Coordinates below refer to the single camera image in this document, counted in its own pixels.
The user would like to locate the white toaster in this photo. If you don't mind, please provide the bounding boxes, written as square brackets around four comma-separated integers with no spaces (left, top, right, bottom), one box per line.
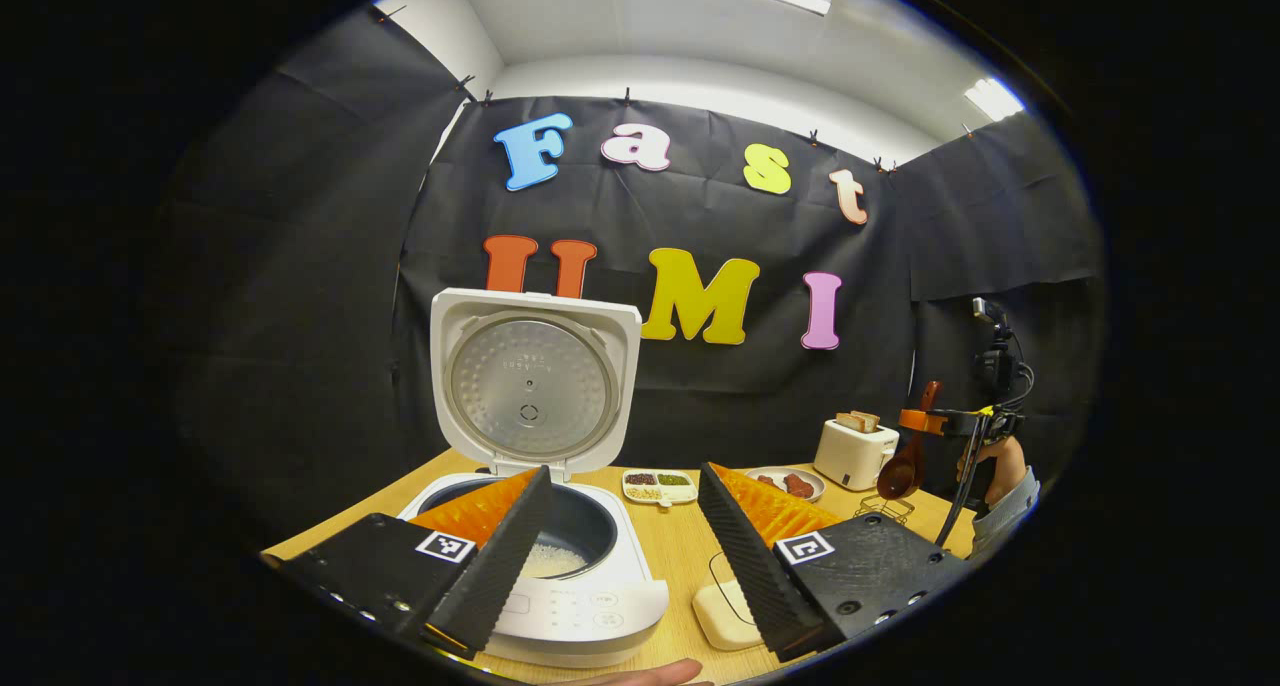
[813,418,901,493]

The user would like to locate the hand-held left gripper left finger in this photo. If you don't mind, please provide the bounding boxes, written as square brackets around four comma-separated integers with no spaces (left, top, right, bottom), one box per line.
[283,465,554,657]

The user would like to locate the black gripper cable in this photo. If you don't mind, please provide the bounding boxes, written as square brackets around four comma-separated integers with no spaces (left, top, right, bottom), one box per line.
[934,416,1003,550]

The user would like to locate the white round plate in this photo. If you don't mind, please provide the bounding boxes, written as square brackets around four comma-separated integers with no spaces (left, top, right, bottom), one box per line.
[745,466,828,504]

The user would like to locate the black backdrop cloth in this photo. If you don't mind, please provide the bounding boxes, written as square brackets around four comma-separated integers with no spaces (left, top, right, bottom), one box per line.
[165,6,1109,549]

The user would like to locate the wire chopstick holder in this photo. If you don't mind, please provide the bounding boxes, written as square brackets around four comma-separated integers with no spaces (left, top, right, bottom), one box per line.
[855,494,917,528]

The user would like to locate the white divided bean dish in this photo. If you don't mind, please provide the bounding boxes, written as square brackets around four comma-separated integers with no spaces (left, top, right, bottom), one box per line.
[622,469,699,509]

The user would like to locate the brown wooden spoon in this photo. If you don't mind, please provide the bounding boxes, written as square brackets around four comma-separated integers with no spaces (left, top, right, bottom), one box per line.
[877,381,943,502]

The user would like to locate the white rice cooker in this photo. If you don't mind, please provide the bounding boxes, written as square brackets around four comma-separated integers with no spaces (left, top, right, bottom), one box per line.
[398,288,670,668]

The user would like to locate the cream rice container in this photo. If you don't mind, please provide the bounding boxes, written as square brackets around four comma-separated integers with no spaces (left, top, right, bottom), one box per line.
[692,551,766,653]

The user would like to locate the small ceiling light panel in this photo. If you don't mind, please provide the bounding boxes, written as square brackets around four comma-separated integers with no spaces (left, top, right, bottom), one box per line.
[962,76,1027,123]

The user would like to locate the white rice heap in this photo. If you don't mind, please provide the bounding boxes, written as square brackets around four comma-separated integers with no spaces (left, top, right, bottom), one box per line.
[520,543,590,580]

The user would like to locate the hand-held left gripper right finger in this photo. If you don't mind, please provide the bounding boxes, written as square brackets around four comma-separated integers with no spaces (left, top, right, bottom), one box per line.
[697,463,978,664]

